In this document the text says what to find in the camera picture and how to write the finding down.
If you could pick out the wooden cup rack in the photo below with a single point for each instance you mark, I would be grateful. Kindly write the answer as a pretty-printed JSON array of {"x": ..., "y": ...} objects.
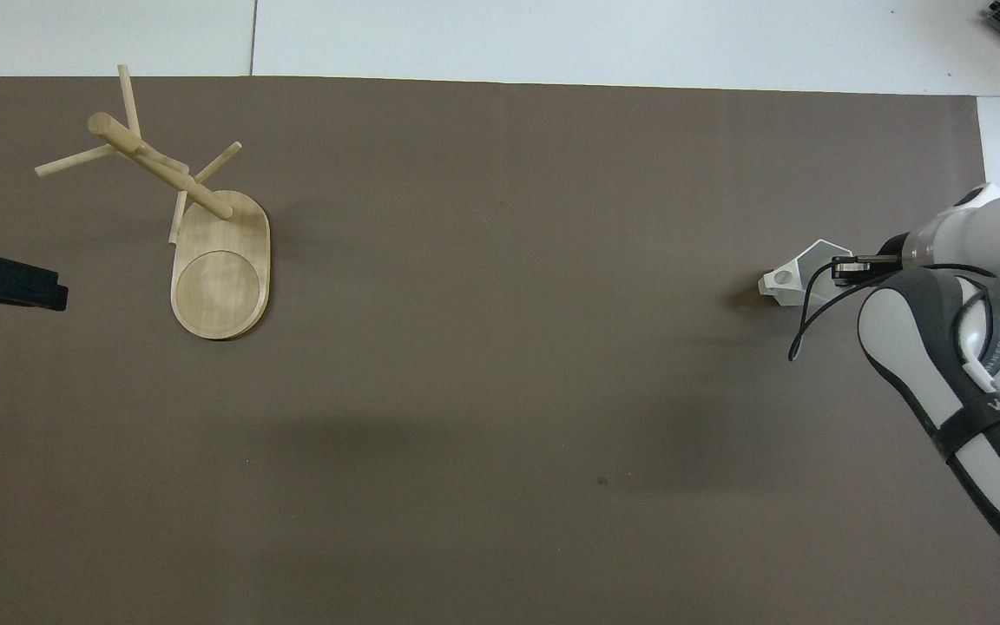
[{"x": 220, "y": 286}]

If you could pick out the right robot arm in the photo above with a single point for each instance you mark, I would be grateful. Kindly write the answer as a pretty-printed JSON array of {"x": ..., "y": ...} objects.
[{"x": 986, "y": 434}]

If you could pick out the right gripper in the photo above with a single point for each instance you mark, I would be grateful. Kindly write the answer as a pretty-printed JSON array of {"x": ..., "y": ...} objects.
[{"x": 852, "y": 271}]

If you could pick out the white angular cup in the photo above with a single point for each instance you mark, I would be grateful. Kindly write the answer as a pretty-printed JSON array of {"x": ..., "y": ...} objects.
[{"x": 799, "y": 278}]

